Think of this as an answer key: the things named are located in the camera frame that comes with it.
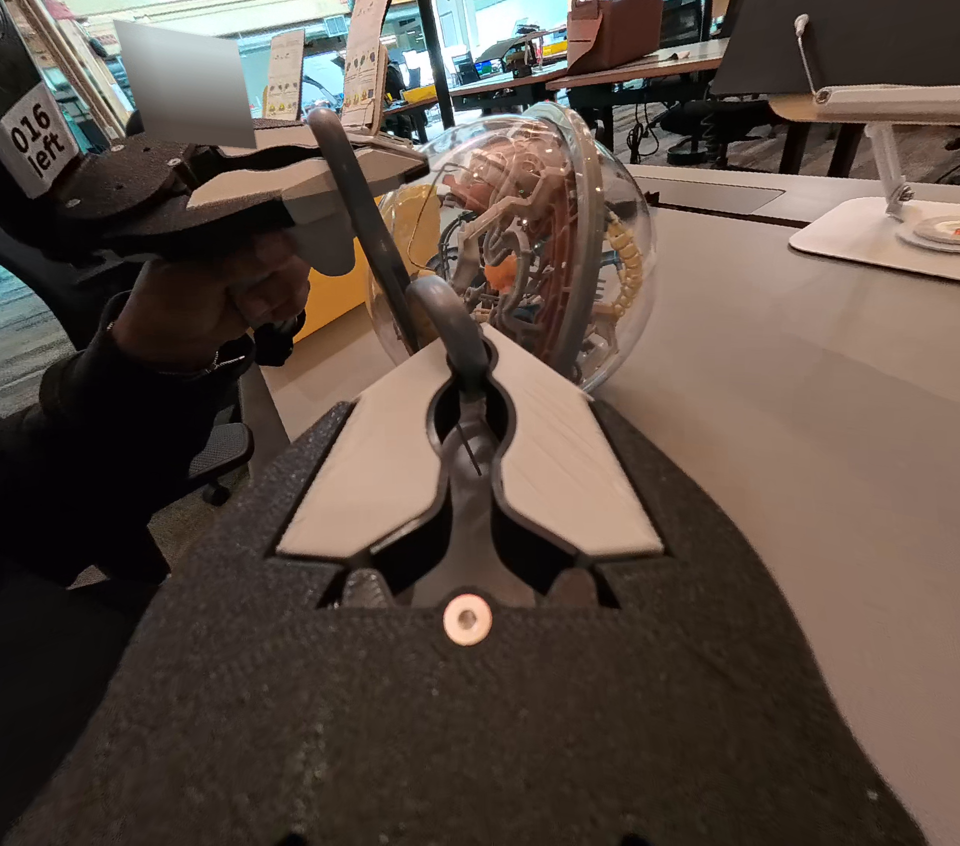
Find black floor lamp pole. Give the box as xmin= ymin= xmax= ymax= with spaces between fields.
xmin=392 ymin=0 xmax=456 ymax=130

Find brown tote bag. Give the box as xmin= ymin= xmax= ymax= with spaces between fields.
xmin=566 ymin=0 xmax=667 ymax=74

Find tall cardboard instruction board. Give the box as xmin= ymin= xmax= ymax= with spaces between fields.
xmin=341 ymin=0 xmax=410 ymax=138

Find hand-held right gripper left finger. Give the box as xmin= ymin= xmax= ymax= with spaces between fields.
xmin=276 ymin=339 xmax=453 ymax=559

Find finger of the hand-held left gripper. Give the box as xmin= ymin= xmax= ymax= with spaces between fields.
xmin=186 ymin=147 xmax=430 ymax=218
xmin=216 ymin=123 xmax=415 ymax=177

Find person's left forearm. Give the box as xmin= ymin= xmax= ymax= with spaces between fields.
xmin=0 ymin=313 xmax=260 ymax=588

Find grey handled scissors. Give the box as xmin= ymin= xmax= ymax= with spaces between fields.
xmin=306 ymin=107 xmax=500 ymax=479

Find grey desk cable cover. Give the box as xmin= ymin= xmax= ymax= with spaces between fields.
xmin=652 ymin=178 xmax=787 ymax=217

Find clear maze puzzle ball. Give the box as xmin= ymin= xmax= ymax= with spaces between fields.
xmin=367 ymin=102 xmax=657 ymax=397

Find small cardboard instruction board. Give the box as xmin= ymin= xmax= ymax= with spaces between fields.
xmin=262 ymin=28 xmax=307 ymax=121

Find wooden office desk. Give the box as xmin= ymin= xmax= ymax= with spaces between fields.
xmin=546 ymin=38 xmax=732 ymax=142

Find yellow plastic bin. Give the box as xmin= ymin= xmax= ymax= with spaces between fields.
xmin=298 ymin=184 xmax=444 ymax=346

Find person's left hand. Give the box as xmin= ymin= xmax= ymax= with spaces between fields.
xmin=107 ymin=231 xmax=312 ymax=376

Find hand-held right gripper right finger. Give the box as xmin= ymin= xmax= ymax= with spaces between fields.
xmin=480 ymin=323 xmax=667 ymax=559

